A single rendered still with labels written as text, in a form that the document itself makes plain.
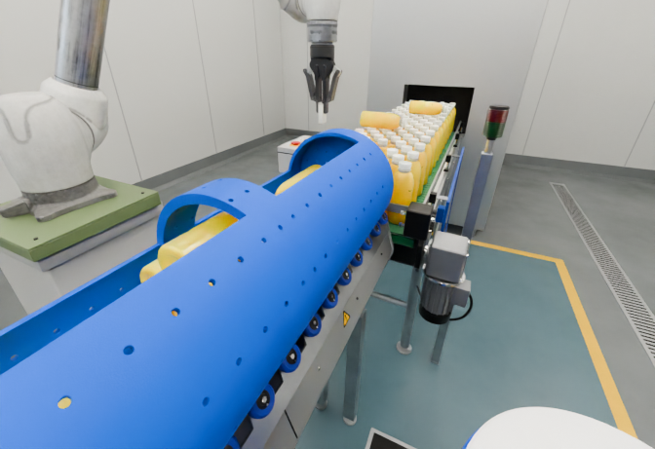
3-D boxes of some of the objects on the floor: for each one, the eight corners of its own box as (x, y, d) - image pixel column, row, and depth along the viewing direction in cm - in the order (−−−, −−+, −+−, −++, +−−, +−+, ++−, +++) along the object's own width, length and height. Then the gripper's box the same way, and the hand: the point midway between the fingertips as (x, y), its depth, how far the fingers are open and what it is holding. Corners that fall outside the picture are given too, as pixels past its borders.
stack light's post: (430, 361, 154) (481, 153, 105) (431, 355, 157) (481, 150, 108) (438, 364, 152) (493, 155, 103) (439, 358, 155) (493, 152, 107)
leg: (340, 422, 128) (346, 314, 100) (346, 408, 133) (353, 302, 105) (353, 428, 126) (363, 319, 98) (358, 415, 131) (368, 308, 103)
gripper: (296, 43, 90) (299, 124, 100) (336, 43, 85) (334, 128, 95) (309, 44, 96) (310, 120, 106) (347, 44, 91) (344, 124, 101)
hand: (322, 113), depth 99 cm, fingers closed
